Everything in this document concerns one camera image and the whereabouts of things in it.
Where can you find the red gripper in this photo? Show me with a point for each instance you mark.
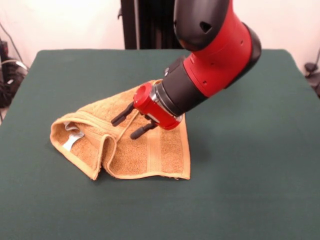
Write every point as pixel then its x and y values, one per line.
pixel 157 113

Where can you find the tan terry towel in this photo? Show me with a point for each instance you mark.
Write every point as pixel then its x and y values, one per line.
pixel 165 155

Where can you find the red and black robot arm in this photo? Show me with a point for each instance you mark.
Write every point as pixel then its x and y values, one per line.
pixel 220 50

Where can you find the dark green table cloth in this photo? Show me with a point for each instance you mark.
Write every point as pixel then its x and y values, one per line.
pixel 250 162

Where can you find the black round clamp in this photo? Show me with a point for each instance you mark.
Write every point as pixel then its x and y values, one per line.
pixel 311 67

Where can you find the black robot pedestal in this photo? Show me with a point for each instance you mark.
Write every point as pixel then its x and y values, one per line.
pixel 150 25

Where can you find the black wall power strip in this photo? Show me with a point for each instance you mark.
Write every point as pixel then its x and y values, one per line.
pixel 3 50

